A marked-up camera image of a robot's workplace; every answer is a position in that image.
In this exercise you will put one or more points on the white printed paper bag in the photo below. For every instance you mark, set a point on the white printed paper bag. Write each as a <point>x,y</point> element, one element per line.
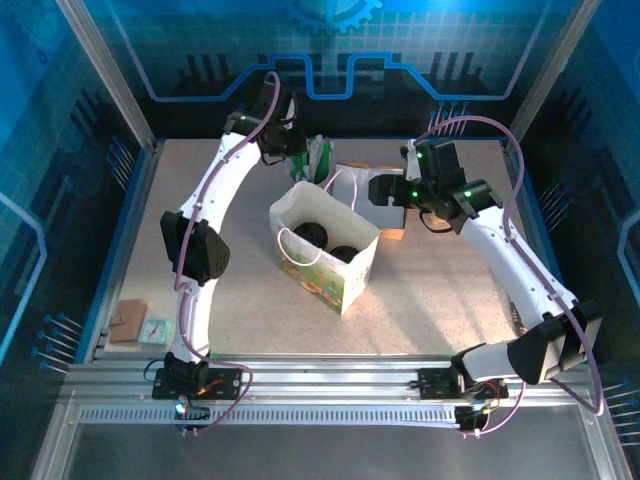
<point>325,285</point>

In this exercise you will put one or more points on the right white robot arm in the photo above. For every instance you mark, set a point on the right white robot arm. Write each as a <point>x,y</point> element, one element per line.
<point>505,260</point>

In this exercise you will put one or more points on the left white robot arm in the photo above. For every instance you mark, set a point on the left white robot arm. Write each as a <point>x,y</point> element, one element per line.
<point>227,170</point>

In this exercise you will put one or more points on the white paper napkin stack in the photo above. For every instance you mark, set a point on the white paper napkin stack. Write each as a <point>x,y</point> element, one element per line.
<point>385,215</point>

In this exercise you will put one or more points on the striped snack packet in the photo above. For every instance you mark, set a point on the striped snack packet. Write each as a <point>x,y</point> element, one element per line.
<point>517,315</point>

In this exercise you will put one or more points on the small controller board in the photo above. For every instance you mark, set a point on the small controller board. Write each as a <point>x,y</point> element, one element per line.
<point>190,415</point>
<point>475,420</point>

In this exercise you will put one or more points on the small mint green clock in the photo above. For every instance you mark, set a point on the small mint green clock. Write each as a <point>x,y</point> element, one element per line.
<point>155,332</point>

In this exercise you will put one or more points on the brown cardboard cup sleeve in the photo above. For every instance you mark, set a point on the brown cardboard cup sleeve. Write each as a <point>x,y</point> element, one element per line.
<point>128,321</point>

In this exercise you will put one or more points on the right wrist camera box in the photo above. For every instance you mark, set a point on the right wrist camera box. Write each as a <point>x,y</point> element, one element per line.
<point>411,160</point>

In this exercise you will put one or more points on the aluminium frame post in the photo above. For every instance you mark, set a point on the aluminium frame post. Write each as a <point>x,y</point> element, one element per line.
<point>550,75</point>
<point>113,75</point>

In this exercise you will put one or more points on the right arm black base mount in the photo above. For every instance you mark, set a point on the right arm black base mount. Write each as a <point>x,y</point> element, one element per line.
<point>435,384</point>

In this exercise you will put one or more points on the aluminium rail beam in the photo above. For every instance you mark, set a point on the aluminium rail beam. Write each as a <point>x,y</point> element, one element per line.
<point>325,380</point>

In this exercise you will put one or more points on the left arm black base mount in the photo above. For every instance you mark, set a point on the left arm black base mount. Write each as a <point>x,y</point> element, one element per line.
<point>225,382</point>

